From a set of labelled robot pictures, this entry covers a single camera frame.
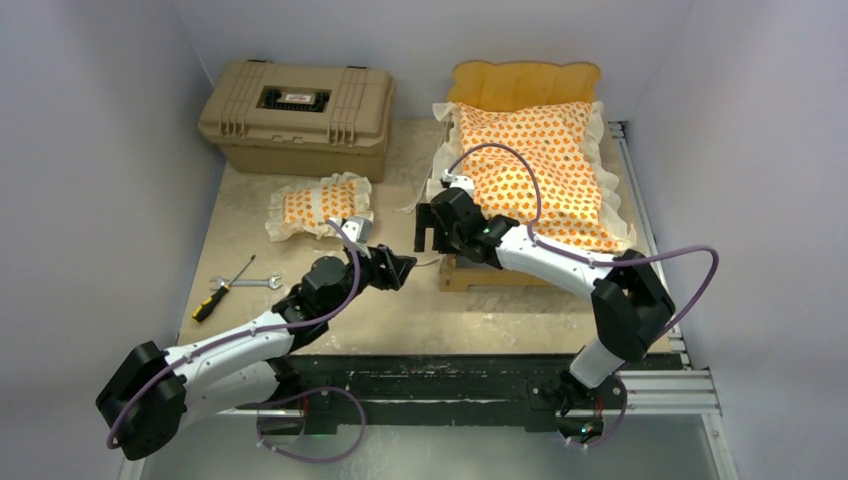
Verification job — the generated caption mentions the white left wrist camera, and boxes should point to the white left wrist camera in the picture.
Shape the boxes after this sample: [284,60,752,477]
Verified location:
[327,216,373,258]

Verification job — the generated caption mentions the yellow black screwdriver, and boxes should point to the yellow black screwdriver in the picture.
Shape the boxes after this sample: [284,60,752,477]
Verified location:
[191,254,256,323]

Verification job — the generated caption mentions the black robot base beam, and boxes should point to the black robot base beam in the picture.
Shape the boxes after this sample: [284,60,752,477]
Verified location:
[239,354,626,436]

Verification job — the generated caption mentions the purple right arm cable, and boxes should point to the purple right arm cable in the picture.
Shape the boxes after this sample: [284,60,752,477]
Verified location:
[447,142,721,450]

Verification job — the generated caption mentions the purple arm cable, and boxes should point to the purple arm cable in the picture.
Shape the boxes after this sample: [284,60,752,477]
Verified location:
[447,142,721,450]
[105,220,368,465]

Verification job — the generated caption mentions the tan plastic tool case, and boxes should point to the tan plastic tool case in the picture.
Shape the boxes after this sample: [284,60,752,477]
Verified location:
[198,60,396,182]

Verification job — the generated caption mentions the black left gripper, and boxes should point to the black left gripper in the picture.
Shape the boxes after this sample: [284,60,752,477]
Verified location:
[323,242,414,319]

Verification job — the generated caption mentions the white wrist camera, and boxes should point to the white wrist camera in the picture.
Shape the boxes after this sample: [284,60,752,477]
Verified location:
[439,169,475,196]
[327,216,373,258]

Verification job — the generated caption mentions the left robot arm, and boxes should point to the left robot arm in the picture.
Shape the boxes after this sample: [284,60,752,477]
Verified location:
[95,245,418,460]

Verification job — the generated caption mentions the small orange patterned pillow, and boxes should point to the small orange patterned pillow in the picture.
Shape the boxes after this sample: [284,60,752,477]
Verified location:
[265,172,374,242]

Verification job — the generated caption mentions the wooden pet bed frame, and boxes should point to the wooden pet bed frame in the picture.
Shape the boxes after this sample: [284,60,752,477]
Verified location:
[439,60,604,293]

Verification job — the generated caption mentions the silver open-end wrench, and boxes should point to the silver open-end wrench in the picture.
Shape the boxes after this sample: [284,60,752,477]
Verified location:
[209,275,283,291]

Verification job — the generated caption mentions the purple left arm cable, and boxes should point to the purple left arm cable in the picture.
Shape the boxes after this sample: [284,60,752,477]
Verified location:
[105,220,368,465]

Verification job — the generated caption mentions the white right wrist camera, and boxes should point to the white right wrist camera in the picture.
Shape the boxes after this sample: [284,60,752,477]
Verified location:
[439,169,475,196]

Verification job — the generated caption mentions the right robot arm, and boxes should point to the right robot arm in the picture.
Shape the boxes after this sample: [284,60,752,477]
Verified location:
[414,187,676,407]

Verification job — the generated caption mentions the orange patterned white blanket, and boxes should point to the orange patterned white blanket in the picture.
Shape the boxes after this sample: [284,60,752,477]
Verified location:
[417,101,638,253]

